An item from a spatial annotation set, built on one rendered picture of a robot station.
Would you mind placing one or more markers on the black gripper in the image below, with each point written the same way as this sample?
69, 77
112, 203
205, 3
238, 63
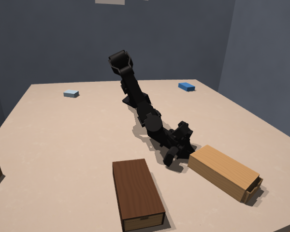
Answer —
182, 149

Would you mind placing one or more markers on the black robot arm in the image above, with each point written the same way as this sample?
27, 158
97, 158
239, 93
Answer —
122, 64

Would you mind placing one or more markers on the blue rectangular block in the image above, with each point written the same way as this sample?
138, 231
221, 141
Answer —
186, 86

